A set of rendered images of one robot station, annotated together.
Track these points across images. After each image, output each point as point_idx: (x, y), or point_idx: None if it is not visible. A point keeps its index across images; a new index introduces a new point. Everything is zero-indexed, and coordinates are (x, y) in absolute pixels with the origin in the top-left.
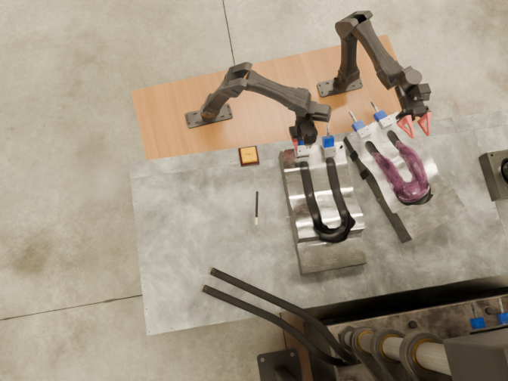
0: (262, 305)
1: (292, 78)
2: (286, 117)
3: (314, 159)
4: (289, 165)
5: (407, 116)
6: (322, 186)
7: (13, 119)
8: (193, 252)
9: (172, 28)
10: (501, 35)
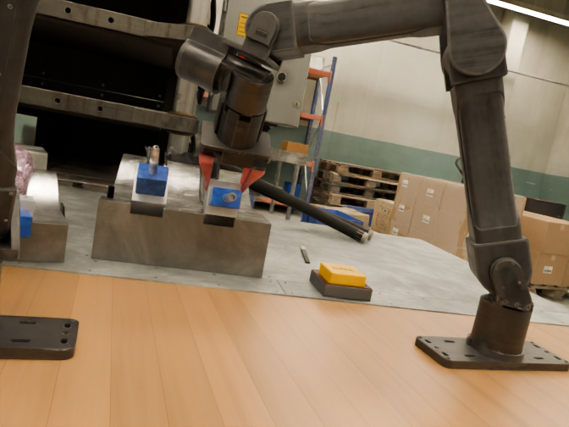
0: (283, 221)
1: (185, 392)
2: (231, 317)
3: (187, 205)
4: (251, 213)
5: None
6: (179, 197)
7: None
8: (397, 254)
9: None
10: None
